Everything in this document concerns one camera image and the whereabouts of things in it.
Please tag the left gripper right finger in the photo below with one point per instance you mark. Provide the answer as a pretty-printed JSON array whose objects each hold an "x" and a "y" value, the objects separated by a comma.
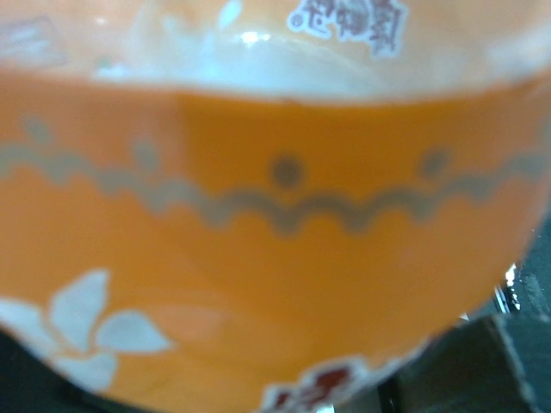
[{"x": 497, "y": 363}]

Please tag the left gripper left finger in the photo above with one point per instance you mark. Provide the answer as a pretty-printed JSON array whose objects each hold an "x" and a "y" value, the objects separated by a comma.
[{"x": 29, "y": 386}]

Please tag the orange juice bottle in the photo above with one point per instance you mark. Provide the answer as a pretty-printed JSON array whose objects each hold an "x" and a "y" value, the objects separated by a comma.
[{"x": 262, "y": 206}]

